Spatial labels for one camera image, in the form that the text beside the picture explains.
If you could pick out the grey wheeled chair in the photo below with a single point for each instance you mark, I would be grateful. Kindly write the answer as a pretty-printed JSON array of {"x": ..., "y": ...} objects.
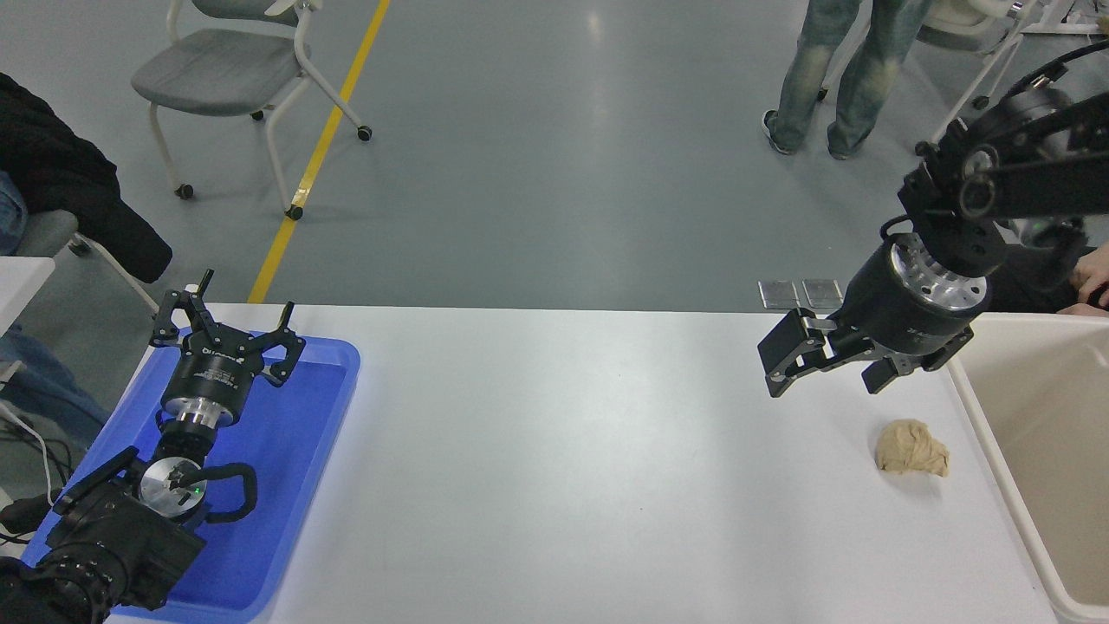
[{"x": 217, "y": 69}]

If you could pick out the standing person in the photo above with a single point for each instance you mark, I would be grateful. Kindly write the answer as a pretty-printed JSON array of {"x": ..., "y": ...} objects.
[{"x": 814, "y": 69}]

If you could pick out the person's hand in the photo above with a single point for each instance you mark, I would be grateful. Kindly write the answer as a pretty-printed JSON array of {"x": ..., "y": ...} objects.
[
  {"x": 1093, "y": 270},
  {"x": 1083, "y": 309}
]

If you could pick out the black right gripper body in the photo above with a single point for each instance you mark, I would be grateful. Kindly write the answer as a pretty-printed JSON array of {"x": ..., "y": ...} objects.
[{"x": 892, "y": 316}]

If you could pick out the crumpled tan paper ball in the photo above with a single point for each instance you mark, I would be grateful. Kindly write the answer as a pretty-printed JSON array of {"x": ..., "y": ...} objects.
[{"x": 910, "y": 451}]

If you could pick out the large pale bin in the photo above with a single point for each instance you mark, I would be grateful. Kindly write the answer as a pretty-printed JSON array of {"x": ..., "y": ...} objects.
[{"x": 1048, "y": 451}]

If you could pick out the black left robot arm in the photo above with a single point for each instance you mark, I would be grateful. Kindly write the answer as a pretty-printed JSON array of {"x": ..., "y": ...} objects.
[{"x": 130, "y": 529}]

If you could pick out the white wheeled chair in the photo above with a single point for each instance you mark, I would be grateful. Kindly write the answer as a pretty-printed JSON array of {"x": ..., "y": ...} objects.
[{"x": 962, "y": 30}]

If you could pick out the blue plastic tray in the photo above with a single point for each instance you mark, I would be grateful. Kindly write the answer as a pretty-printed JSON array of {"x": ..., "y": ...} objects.
[{"x": 286, "y": 451}]

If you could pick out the metal floor plate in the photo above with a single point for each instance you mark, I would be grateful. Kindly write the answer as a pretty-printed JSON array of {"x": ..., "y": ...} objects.
[
  {"x": 820, "y": 293},
  {"x": 779, "y": 295}
]

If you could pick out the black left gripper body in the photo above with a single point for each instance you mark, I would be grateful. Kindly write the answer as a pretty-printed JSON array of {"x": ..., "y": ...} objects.
[{"x": 212, "y": 374}]

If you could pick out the seated person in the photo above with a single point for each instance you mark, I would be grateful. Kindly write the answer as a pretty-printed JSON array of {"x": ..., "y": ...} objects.
[{"x": 61, "y": 182}]

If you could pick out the grey padded seat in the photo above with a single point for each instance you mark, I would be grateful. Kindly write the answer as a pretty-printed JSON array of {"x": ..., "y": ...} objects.
[{"x": 48, "y": 230}]

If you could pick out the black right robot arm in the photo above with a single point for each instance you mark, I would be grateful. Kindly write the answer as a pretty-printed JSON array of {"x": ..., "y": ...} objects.
[{"x": 1022, "y": 165}]

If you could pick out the person beside bin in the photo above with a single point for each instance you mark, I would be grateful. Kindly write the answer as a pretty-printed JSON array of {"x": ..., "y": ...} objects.
[{"x": 1031, "y": 290}]

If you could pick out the small white table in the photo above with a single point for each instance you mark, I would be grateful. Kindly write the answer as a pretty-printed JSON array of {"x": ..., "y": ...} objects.
[{"x": 22, "y": 286}]

